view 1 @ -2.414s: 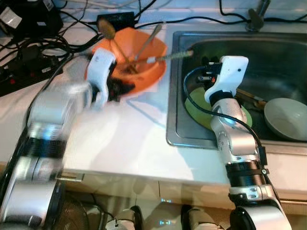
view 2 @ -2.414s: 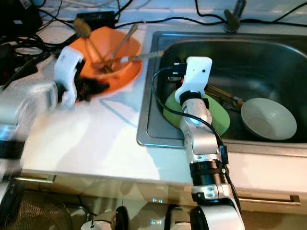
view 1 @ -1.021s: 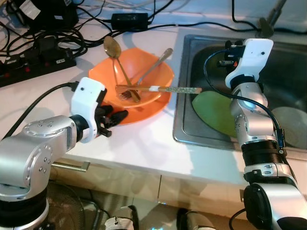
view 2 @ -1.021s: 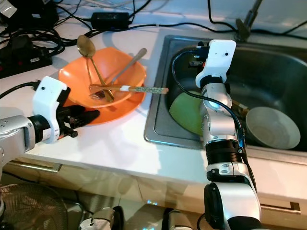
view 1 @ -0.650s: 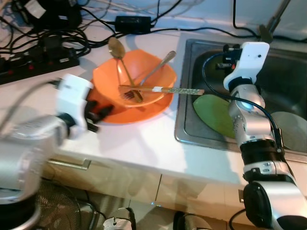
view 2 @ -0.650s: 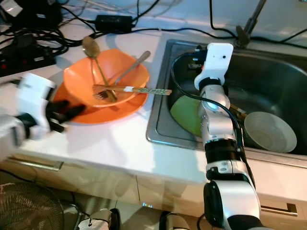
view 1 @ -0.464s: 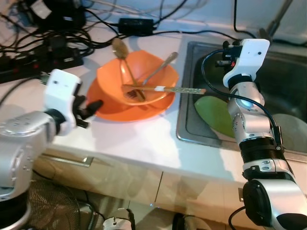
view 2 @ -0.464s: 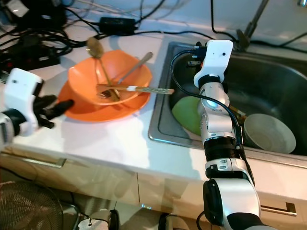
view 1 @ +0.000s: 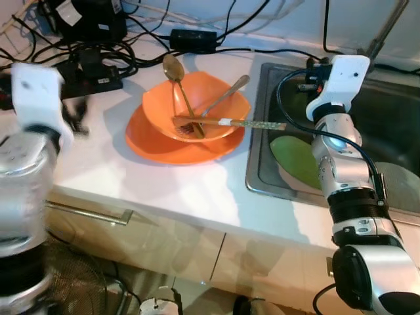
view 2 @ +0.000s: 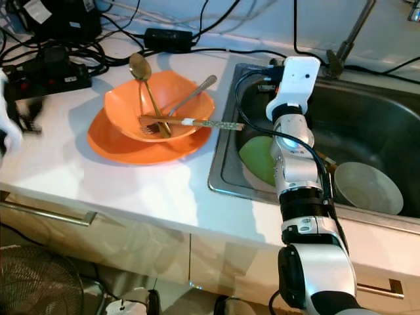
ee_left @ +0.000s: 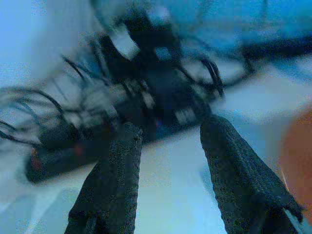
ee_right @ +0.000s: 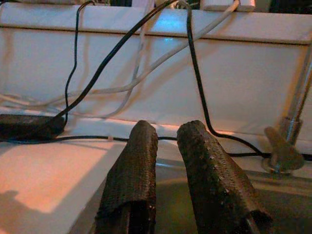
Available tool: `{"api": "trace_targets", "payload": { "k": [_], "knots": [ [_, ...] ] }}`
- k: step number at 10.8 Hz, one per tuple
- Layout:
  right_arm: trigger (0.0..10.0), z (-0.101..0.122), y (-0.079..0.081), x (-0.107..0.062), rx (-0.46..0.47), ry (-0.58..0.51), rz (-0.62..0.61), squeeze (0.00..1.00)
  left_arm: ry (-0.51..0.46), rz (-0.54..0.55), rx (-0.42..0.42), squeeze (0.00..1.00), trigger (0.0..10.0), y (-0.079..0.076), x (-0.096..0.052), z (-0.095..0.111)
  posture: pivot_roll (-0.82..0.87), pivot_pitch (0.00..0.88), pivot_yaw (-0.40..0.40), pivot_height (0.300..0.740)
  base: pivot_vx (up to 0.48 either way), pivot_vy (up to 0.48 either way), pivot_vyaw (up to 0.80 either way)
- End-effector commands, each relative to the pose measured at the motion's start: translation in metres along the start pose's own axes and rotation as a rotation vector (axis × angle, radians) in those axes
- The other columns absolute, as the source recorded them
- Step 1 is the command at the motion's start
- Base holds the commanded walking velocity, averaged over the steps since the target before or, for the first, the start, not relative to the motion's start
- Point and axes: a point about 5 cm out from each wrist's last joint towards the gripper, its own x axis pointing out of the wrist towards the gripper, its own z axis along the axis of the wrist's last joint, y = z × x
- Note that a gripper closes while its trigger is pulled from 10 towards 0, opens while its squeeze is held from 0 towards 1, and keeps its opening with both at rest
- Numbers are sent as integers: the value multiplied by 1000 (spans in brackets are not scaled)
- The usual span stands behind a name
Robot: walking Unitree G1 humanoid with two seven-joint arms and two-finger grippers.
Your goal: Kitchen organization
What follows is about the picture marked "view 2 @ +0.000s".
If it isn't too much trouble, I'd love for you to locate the gold metal spoon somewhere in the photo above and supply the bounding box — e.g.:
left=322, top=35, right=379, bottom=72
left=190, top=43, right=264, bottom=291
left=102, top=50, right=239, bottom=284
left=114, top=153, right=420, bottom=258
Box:
left=129, top=52, right=171, bottom=138

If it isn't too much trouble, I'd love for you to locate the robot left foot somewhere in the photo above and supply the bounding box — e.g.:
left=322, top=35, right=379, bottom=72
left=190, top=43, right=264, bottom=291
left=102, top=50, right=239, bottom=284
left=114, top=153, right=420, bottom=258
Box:
left=105, top=289, right=161, bottom=315

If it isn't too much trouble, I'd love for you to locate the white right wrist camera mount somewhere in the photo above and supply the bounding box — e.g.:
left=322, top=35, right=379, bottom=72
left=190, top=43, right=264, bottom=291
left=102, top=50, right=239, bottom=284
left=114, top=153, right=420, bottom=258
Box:
left=266, top=56, right=321, bottom=122

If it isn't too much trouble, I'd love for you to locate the black floor fan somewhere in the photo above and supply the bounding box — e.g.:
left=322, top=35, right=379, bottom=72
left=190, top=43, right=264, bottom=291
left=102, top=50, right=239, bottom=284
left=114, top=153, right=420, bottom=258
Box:
left=0, top=244, right=83, bottom=315

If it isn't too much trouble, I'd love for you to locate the black adapter output cable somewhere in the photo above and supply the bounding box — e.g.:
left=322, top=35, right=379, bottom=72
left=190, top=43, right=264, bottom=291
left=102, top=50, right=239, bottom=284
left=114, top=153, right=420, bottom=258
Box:
left=192, top=46, right=278, bottom=61

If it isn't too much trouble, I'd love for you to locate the orange plate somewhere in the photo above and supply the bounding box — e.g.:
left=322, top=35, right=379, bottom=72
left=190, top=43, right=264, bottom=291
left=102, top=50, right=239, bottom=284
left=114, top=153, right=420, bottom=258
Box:
left=87, top=105, right=207, bottom=166

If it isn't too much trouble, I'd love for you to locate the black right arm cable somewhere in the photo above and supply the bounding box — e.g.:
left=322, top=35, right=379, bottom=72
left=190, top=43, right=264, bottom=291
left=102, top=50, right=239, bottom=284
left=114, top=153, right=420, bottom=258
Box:
left=234, top=69, right=345, bottom=217

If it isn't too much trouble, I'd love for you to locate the stainless steel sink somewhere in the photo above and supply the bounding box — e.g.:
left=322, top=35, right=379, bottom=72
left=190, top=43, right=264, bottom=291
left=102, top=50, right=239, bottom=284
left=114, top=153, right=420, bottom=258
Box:
left=208, top=62, right=420, bottom=230

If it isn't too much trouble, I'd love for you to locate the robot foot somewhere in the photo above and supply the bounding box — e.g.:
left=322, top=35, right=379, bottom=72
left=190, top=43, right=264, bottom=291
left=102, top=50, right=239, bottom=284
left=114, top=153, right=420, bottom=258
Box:
left=213, top=295, right=263, bottom=315
left=105, top=289, right=161, bottom=315

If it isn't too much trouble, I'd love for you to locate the silver metal fork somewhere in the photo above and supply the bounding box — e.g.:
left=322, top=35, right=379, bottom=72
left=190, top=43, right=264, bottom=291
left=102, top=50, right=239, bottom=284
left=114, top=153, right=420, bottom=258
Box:
left=141, top=74, right=219, bottom=138

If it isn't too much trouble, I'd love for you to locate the metal wall water valve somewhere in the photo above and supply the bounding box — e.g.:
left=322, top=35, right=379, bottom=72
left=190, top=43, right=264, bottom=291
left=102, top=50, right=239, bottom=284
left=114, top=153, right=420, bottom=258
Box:
left=407, top=3, right=420, bottom=24

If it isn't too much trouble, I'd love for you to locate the thick black adapter cable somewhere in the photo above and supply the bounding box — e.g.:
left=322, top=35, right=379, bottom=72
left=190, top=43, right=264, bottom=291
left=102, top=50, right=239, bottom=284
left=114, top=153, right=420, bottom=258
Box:
left=189, top=0, right=242, bottom=39

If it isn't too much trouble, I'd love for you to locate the green plate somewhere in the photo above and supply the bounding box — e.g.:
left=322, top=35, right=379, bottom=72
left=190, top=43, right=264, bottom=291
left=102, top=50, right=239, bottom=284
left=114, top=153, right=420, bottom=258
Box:
left=238, top=136, right=280, bottom=188

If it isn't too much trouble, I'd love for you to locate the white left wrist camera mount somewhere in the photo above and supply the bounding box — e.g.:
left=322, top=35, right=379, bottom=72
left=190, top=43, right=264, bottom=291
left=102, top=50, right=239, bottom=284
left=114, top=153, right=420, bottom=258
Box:
left=0, top=71, right=24, bottom=157

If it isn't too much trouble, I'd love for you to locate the grey bowl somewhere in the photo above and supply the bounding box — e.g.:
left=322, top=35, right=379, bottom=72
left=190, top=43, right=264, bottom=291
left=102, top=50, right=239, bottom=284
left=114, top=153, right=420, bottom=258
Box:
left=333, top=162, right=404, bottom=216

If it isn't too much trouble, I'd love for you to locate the metal faucet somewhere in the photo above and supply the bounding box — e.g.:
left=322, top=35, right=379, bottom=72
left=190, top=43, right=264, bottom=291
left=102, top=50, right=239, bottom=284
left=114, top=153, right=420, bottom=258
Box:
left=326, top=0, right=378, bottom=78

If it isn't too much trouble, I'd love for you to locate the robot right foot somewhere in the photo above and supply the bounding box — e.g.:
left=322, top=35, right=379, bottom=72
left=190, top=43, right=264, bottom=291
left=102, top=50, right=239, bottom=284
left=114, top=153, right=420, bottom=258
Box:
left=213, top=295, right=263, bottom=315

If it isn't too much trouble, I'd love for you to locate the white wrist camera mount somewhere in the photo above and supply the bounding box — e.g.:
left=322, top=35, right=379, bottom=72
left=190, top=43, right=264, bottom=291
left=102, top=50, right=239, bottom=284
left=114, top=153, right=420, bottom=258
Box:
left=0, top=71, right=24, bottom=157
left=266, top=56, right=321, bottom=122

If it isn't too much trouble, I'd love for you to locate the black charger device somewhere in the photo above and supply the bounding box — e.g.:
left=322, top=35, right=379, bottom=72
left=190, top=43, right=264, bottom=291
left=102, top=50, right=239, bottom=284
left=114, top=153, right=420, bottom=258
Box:
left=7, top=0, right=102, bottom=41

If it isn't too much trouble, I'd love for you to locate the black power adapter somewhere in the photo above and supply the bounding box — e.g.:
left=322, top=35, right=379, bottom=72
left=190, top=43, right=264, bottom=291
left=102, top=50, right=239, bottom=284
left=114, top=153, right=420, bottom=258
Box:
left=144, top=28, right=194, bottom=54

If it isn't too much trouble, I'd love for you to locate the patterned chopstick with white band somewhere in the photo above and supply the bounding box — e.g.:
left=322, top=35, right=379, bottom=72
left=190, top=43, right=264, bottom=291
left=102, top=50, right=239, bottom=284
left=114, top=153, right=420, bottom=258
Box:
left=139, top=116, right=245, bottom=130

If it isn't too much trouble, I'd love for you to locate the orange bowl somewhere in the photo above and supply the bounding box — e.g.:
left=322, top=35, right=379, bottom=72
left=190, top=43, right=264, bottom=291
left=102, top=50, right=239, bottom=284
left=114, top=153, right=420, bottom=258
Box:
left=104, top=70, right=215, bottom=142

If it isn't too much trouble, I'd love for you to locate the metal cabinet handle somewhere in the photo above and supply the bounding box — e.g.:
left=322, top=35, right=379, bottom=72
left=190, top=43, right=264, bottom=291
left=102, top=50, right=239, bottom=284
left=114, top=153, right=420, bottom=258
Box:
left=0, top=192, right=97, bottom=227
left=356, top=279, right=404, bottom=300

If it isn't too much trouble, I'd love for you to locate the black hanging cable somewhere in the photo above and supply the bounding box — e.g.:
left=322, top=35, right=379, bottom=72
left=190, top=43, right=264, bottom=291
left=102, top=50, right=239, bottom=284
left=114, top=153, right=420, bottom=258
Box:
left=292, top=0, right=332, bottom=60

